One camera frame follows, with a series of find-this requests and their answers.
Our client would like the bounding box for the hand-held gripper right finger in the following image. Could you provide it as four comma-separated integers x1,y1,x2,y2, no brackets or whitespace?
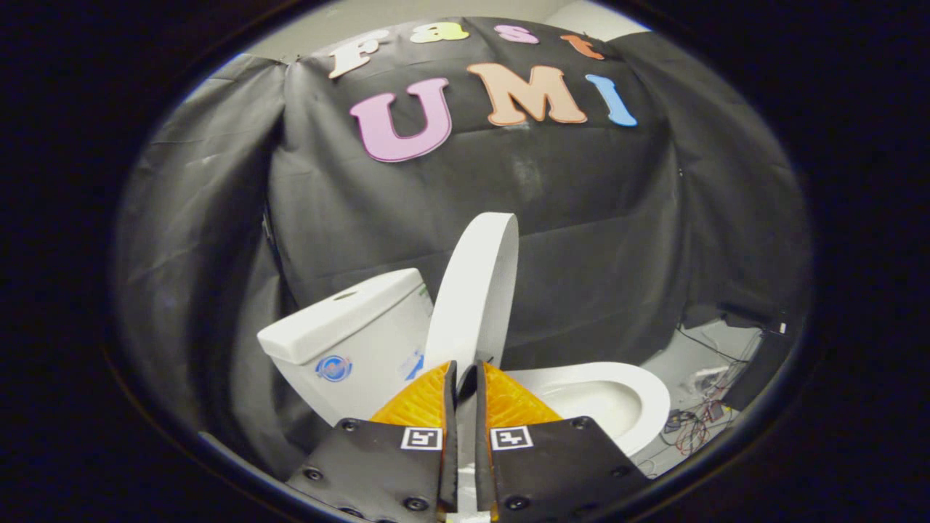
474,360,651,523

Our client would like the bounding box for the white toilet lid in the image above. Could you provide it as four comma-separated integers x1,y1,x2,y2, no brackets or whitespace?
424,212,520,394

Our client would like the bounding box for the white ceramic toilet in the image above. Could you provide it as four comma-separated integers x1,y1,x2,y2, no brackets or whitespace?
256,267,671,523

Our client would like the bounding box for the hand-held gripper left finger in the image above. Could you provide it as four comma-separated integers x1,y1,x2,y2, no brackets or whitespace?
283,360,460,523

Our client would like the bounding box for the white toilet tank cover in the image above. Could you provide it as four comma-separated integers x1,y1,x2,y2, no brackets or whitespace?
256,267,431,365

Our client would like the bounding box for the black backdrop cloth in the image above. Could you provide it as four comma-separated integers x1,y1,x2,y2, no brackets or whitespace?
116,16,811,482

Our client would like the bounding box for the tangle of thin cables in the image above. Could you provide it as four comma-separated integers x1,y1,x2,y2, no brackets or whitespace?
639,325,758,474

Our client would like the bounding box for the black box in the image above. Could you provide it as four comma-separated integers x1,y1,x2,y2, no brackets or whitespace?
723,315,798,413

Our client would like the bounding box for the white toilet seat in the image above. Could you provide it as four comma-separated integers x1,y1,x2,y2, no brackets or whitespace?
505,362,671,458

